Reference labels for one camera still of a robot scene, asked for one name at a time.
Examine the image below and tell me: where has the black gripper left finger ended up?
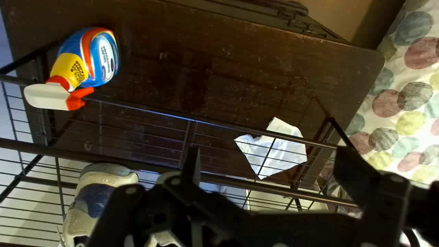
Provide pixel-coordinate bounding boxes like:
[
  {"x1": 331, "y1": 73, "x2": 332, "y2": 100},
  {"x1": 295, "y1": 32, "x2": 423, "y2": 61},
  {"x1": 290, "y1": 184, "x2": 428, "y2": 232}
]
[{"x1": 87, "y1": 147, "x2": 203, "y2": 247}]

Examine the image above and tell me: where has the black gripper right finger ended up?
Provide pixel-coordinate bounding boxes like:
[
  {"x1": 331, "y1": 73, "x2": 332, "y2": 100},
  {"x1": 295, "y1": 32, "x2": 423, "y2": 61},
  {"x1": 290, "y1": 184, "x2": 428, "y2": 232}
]
[{"x1": 334, "y1": 147, "x2": 410, "y2": 247}]

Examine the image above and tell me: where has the grey blue sneaker front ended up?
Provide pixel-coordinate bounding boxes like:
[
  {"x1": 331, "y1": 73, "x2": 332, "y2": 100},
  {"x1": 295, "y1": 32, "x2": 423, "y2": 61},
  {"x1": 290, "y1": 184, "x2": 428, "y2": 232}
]
[{"x1": 59, "y1": 163, "x2": 139, "y2": 247}]

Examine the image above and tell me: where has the bed with dotted quilt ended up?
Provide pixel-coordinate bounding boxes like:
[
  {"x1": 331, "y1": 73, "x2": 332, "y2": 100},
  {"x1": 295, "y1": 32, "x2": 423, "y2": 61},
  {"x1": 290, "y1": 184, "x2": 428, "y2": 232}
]
[{"x1": 346, "y1": 0, "x2": 439, "y2": 188}]

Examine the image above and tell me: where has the dark wooden dresser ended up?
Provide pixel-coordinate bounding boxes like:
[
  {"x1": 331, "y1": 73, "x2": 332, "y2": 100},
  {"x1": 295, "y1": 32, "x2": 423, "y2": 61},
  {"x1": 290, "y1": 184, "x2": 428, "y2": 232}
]
[{"x1": 2, "y1": 0, "x2": 383, "y2": 176}]

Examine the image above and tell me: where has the blue spray cleaner bottle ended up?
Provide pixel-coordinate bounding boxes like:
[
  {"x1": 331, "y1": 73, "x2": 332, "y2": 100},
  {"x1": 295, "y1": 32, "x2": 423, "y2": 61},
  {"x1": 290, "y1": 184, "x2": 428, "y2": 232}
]
[{"x1": 24, "y1": 26, "x2": 120, "y2": 111}]

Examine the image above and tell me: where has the black wire shoe rack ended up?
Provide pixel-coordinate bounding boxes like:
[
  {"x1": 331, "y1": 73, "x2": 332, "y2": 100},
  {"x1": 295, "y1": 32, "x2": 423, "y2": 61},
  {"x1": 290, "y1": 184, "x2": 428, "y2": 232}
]
[{"x1": 0, "y1": 45, "x2": 368, "y2": 247}]

